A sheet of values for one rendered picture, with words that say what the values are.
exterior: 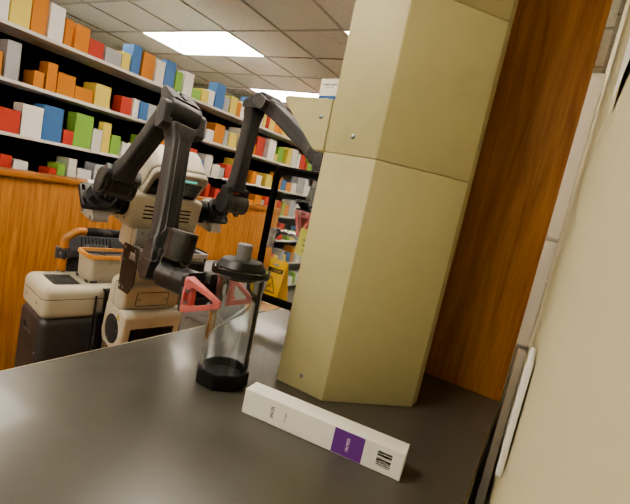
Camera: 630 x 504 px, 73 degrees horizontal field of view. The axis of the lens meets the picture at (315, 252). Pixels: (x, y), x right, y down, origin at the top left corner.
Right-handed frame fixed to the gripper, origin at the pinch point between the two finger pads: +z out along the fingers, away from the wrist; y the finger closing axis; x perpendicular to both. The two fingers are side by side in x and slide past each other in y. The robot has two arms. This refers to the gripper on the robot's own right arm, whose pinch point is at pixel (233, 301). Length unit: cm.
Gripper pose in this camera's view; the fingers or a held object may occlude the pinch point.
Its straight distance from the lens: 82.5
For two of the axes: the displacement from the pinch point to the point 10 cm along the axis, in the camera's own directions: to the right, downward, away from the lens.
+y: 4.9, -0.1, 8.7
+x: -2.1, 9.7, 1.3
